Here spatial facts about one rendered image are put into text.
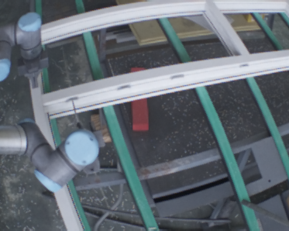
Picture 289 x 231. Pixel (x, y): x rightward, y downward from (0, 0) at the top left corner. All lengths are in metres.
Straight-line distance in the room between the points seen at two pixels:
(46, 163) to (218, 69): 0.84
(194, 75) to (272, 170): 0.51
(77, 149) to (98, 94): 0.51
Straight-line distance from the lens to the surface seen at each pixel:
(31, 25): 1.47
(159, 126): 2.04
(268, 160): 1.70
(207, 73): 1.82
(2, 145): 1.25
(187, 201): 1.89
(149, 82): 1.75
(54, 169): 1.27
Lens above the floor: 2.22
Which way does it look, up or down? 51 degrees down
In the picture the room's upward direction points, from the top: 4 degrees clockwise
